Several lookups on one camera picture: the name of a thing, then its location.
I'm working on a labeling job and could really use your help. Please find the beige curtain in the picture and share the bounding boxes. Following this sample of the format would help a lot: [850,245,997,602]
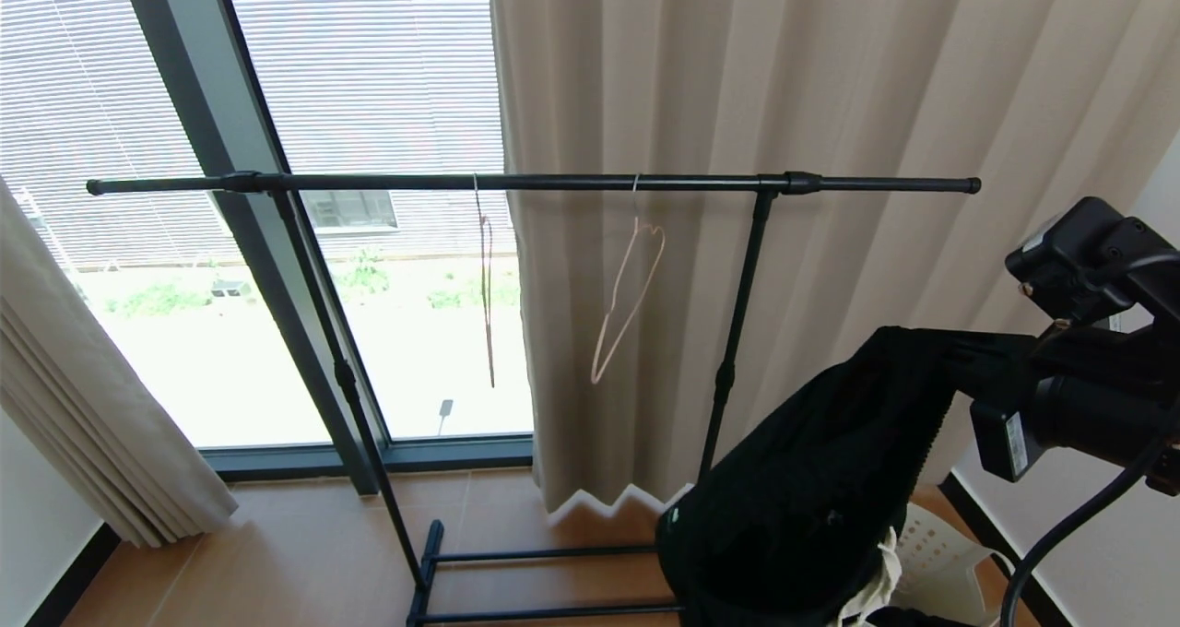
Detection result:
[0,178,242,550]
[489,0,1180,519]

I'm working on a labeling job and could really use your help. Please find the window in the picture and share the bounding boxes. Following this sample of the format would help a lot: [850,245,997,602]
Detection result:
[0,0,536,499]

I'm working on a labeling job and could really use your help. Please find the pink clothes hanger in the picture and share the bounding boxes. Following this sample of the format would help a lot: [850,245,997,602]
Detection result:
[472,173,497,391]
[589,173,667,387]

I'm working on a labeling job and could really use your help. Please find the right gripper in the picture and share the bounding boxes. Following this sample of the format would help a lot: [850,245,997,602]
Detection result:
[968,325,1180,483]

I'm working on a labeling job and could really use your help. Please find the black clothes rack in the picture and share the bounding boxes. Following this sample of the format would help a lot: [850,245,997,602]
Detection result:
[86,171,983,627]

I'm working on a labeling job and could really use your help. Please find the black cable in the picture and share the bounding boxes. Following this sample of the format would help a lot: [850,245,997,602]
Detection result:
[999,406,1180,627]

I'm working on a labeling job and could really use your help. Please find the white laundry basket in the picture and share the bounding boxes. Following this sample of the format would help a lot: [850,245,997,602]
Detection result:
[885,502,1017,627]

